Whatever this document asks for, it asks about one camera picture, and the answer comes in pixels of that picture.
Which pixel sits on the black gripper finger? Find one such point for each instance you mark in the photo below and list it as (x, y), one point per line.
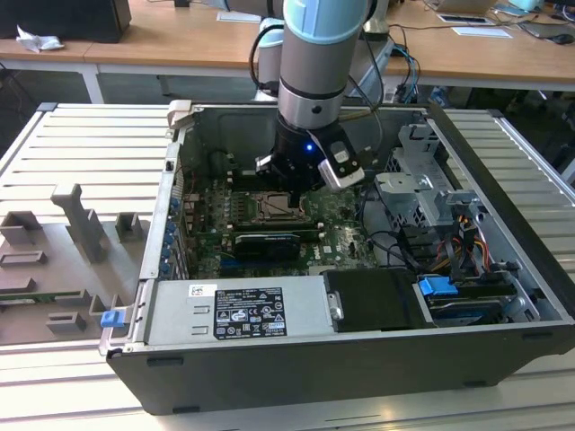
(298, 199)

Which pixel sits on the silver CPU green substrate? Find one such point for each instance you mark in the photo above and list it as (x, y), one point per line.
(276, 204)

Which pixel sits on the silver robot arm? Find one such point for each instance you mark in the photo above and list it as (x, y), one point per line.
(314, 54)

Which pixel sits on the black RAM slot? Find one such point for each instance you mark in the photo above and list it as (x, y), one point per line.
(278, 226)
(274, 221)
(242, 178)
(245, 185)

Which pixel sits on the CPU socket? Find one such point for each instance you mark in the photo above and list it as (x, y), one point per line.
(252, 207)

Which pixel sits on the blue expansion slot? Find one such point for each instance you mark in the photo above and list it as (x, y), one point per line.
(227, 259)

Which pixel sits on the black graphics card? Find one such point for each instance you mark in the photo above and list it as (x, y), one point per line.
(265, 247)

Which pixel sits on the green motherboard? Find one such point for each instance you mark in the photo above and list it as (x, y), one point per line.
(346, 242)

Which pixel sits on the black cylindrical part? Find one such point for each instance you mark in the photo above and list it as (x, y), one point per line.
(220, 162)

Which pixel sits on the metal disk bay cage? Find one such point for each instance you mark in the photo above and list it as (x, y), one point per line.
(404, 188)

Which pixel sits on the beige case latch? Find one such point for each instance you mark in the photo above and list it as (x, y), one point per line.
(179, 112)

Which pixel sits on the black plastic shroud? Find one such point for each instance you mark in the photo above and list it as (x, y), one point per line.
(373, 301)

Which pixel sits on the wooden desk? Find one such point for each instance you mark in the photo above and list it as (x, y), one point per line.
(179, 36)
(45, 56)
(494, 54)

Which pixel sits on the hard disk in blue carrier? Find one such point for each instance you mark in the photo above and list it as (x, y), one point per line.
(436, 287)

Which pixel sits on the grey power supply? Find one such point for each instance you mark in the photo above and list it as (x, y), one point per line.
(179, 314)

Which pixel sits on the small black object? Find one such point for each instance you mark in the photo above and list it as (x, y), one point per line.
(182, 3)

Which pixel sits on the black grey PC case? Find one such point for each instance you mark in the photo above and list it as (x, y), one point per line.
(314, 381)

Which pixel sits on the white paper sheet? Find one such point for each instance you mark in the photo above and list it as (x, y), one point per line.
(480, 32)

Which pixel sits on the blue power supply latch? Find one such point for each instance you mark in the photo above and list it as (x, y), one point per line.
(112, 319)

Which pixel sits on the grey parts rack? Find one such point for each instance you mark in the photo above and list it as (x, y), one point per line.
(67, 269)

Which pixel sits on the black computer tower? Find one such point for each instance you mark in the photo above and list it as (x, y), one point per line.
(67, 18)

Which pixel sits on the green RAM stick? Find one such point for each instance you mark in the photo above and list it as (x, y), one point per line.
(45, 295)

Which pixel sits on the teal object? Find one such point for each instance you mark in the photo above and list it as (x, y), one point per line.
(525, 4)

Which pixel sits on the crumpled white paper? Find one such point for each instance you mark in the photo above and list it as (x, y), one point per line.
(38, 41)

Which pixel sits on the dark flat tablet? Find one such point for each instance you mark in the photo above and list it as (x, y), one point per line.
(548, 29)

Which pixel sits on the black computer mouse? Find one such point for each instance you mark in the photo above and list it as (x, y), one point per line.
(561, 39)

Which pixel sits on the small black hand camera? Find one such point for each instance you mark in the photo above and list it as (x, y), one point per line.
(263, 164)

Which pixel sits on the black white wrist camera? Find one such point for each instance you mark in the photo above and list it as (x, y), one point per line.
(341, 166)

